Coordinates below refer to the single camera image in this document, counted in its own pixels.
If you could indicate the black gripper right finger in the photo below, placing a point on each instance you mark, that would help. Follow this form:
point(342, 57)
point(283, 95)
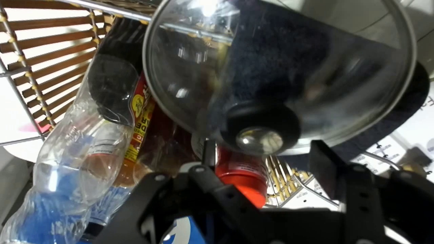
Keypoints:
point(361, 204)

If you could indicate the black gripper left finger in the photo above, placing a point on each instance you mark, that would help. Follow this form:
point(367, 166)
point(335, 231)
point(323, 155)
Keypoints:
point(190, 208)

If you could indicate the glass lid with black knob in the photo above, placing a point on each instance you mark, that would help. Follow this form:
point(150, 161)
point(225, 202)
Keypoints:
point(289, 63)

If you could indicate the brown wicker basket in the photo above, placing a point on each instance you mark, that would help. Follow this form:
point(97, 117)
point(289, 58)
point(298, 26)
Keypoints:
point(49, 49)

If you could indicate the red capped container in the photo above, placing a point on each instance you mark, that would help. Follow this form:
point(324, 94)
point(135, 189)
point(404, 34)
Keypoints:
point(244, 178)

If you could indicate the clear plastic bottle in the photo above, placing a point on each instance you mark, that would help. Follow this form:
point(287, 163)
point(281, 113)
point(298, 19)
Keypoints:
point(76, 149)

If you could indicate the bottle with yellow label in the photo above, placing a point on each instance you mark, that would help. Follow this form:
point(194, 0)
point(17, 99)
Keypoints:
point(112, 86)

